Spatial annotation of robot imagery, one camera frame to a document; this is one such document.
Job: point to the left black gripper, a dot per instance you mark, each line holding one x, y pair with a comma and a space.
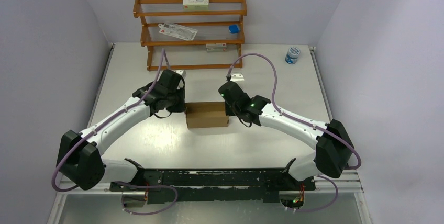
180, 107

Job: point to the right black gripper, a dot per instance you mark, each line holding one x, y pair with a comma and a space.
229, 112

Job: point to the brown cardboard box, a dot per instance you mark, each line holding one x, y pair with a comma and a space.
206, 115

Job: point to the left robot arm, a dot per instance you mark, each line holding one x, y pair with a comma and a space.
80, 154

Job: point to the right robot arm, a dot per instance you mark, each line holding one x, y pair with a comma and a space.
329, 141

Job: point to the grey box lower shelf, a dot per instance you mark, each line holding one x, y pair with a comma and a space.
216, 47

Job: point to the white green box top shelf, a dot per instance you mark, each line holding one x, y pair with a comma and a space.
195, 5

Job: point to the flat plastic blister package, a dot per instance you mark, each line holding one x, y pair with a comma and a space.
177, 31

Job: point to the wooden three-tier shelf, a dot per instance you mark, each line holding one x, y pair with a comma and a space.
212, 25

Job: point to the small blue object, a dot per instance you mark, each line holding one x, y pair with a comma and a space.
234, 29

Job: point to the blue white round jar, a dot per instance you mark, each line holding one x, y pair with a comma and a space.
292, 55

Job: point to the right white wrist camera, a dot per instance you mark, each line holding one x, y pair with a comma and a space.
235, 77

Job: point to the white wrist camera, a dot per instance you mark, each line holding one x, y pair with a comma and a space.
235, 77
182, 73

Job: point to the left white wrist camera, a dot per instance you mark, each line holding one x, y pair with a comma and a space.
182, 73

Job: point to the black base frame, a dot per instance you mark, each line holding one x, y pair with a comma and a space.
192, 185

